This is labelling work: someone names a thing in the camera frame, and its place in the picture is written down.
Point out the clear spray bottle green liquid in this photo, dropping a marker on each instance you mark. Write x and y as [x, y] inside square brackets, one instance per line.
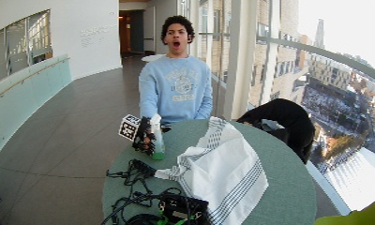
[158, 146]

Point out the white cube of black markers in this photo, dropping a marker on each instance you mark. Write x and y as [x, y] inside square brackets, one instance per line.
[129, 128]

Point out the the person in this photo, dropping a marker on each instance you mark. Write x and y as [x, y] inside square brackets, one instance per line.
[175, 90]

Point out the white cloth with grey stripes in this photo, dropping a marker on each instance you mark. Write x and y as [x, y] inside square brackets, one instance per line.
[225, 175]

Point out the black electronic box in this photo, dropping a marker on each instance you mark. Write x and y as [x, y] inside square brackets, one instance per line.
[183, 207]

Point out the white round table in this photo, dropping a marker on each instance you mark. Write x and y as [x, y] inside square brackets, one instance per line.
[153, 58]

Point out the black jacket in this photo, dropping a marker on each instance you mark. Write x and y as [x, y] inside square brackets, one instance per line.
[290, 122]

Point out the wooden handrail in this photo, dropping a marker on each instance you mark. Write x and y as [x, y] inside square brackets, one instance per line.
[25, 80]

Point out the white structural column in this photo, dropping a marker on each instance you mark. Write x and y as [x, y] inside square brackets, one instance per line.
[242, 59]

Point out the dark doorway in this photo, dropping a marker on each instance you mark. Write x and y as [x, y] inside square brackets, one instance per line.
[131, 33]

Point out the interior window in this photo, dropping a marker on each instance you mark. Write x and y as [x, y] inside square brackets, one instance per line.
[19, 43]

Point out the grey metal railing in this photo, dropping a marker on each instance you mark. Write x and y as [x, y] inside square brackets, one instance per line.
[332, 54]

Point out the yellow-green object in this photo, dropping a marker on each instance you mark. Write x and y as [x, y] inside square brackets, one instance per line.
[362, 215]

